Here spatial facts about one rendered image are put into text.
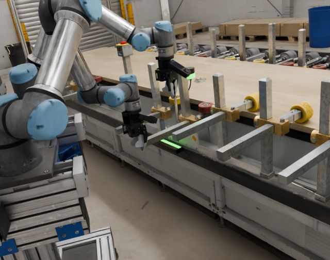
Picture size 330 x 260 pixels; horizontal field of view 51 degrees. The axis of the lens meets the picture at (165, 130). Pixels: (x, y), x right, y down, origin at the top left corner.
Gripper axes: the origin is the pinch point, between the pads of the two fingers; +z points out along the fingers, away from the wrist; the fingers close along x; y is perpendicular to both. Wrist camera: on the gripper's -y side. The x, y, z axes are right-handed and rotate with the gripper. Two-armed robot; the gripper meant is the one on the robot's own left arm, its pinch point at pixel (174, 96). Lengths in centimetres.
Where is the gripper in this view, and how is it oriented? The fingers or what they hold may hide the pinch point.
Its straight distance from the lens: 169.9
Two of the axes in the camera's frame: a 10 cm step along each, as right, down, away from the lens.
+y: -8.5, -1.3, 5.1
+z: 1.1, 9.0, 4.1
